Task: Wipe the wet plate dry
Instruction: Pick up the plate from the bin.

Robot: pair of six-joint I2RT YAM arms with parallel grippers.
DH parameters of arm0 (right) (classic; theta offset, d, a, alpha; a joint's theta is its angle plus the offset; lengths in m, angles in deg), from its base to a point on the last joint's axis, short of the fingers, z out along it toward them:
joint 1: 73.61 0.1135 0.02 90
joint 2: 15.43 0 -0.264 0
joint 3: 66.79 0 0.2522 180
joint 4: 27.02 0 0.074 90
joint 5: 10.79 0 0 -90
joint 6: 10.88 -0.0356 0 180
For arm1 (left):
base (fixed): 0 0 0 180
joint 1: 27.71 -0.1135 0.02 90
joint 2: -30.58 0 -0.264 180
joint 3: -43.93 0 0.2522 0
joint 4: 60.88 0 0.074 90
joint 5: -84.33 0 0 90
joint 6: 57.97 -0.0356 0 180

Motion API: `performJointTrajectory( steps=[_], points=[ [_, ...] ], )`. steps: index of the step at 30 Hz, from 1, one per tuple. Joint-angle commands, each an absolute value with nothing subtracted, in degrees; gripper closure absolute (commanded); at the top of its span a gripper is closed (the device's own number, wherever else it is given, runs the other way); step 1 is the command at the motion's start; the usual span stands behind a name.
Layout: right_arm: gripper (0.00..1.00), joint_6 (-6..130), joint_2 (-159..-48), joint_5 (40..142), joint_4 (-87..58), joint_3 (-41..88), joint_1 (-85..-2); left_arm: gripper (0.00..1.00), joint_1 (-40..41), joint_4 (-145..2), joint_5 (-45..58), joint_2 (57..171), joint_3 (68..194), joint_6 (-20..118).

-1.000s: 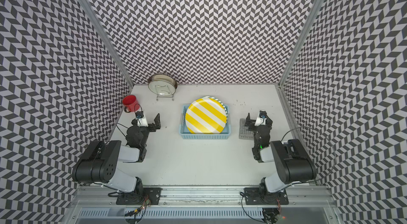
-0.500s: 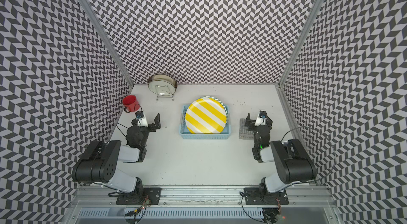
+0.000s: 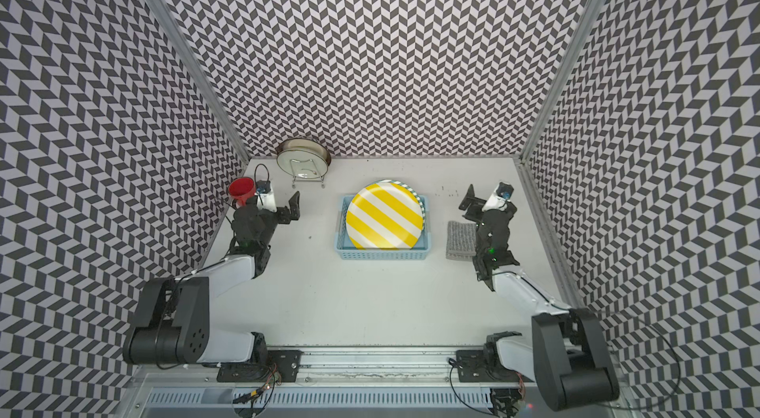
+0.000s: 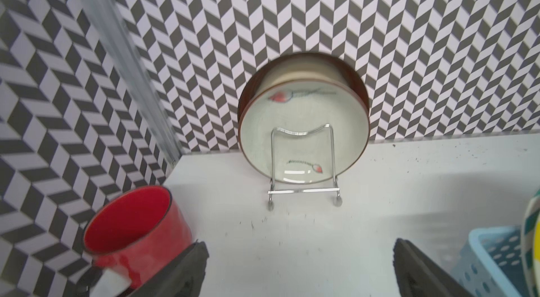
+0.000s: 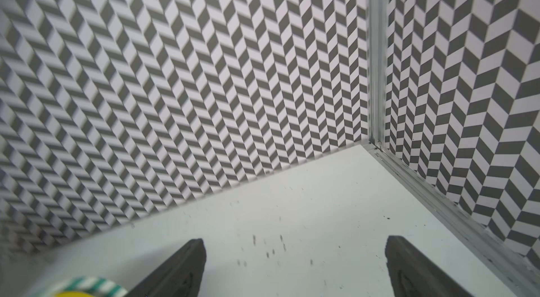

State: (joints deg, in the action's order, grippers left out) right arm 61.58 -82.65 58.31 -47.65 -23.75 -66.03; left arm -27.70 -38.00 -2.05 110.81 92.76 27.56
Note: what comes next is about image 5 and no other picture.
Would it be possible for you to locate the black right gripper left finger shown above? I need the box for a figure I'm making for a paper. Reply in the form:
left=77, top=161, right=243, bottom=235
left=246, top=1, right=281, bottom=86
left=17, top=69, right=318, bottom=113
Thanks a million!
left=126, top=239, right=207, bottom=297

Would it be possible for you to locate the aluminium corner post right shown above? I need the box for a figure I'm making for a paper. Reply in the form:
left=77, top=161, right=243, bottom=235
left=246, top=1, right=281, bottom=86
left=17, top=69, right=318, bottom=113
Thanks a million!
left=367, top=0, right=388, bottom=149

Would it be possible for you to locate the green striped round plate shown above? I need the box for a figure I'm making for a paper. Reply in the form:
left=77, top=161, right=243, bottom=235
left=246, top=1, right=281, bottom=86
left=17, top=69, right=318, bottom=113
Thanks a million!
left=34, top=276, right=128, bottom=297

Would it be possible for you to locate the yellow striped round plate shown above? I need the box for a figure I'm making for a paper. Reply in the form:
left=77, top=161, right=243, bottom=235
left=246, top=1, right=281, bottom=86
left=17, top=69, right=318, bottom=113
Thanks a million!
left=54, top=291, right=94, bottom=297

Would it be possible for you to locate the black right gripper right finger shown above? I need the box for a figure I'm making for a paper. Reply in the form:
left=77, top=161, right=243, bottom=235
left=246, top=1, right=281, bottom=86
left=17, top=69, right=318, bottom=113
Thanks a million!
left=385, top=235, right=472, bottom=297

